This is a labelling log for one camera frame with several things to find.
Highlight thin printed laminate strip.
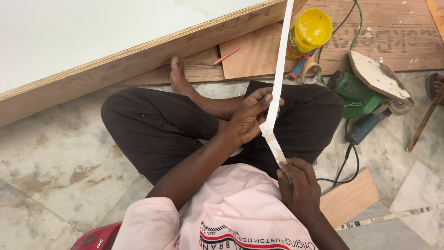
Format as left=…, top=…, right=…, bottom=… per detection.
left=335, top=203, right=444, bottom=231

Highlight blue power tool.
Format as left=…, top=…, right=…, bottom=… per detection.
left=346, top=108, right=392, bottom=145

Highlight large white laminated plywood board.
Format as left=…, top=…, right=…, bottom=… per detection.
left=0, top=0, right=307, bottom=128

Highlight wooden offcut board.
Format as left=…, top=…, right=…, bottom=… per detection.
left=319, top=168, right=381, bottom=230

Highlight person's pink t-shirt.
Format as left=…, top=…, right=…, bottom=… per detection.
left=112, top=163, right=319, bottom=250

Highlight roll of masking tape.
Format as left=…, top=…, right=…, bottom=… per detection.
left=299, top=56, right=323, bottom=85

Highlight plywood sheet with print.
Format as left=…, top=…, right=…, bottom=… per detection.
left=111, top=0, right=444, bottom=88

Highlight person's left hand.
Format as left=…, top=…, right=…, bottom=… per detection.
left=229, top=87, right=285, bottom=146

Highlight red tool case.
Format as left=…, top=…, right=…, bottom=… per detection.
left=70, top=222, right=123, bottom=250

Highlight person's dark trousers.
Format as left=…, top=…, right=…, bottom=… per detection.
left=101, top=81, right=345, bottom=185

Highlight person's bare foot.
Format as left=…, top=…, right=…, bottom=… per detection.
left=170, top=56, right=199, bottom=98

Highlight green angle grinder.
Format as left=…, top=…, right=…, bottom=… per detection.
left=327, top=70, right=413, bottom=119

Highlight small brown plywood square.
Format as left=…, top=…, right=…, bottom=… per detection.
left=219, top=23, right=299, bottom=80

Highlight pink pencil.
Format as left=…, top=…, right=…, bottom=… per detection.
left=214, top=45, right=243, bottom=65

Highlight wooden stick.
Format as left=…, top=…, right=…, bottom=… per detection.
left=406, top=83, right=444, bottom=153

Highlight blue red handled tool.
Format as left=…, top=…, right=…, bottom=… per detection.
left=287, top=56, right=309, bottom=82

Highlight white laminate offcut piece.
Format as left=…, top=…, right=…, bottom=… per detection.
left=348, top=50, right=415, bottom=107

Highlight black power cable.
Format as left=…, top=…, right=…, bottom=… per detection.
left=316, top=119, right=360, bottom=188

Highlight green power cable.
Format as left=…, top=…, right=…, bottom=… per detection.
left=350, top=0, right=363, bottom=51

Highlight yellow adhesive can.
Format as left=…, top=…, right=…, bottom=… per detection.
left=287, top=8, right=333, bottom=59

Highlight white edge banding strip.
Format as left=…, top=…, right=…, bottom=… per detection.
left=259, top=0, right=295, bottom=168

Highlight person's right hand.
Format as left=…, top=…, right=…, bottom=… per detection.
left=276, top=158, right=322, bottom=223

